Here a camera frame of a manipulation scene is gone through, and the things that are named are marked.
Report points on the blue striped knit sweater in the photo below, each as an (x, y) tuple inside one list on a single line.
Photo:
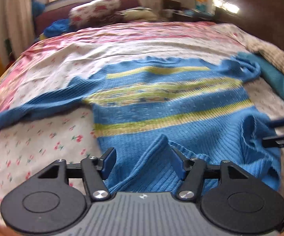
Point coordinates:
[(144, 108)]

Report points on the dark wooden headboard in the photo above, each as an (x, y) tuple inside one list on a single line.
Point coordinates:
[(261, 18)]

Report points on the beige left curtain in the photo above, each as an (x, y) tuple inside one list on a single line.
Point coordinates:
[(19, 20)]

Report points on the blue cloth by pillow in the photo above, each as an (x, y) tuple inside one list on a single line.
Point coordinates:
[(57, 28)]

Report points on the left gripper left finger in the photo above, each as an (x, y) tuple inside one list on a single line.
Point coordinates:
[(95, 170)]

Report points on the cream pillow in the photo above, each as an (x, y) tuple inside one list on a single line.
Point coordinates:
[(139, 14)]

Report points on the dark bedside table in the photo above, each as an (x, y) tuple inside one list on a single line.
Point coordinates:
[(173, 11)]

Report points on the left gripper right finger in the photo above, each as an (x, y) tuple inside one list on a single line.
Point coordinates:
[(190, 172)]

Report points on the red floral pillow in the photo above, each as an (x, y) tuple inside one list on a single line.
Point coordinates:
[(90, 14)]

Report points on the beige plaid blanket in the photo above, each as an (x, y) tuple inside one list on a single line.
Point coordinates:
[(269, 51)]

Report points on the teal folded garment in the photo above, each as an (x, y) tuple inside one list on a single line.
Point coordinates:
[(268, 72)]

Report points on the pink floral bed sheet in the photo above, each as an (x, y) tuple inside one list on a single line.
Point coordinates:
[(49, 65)]

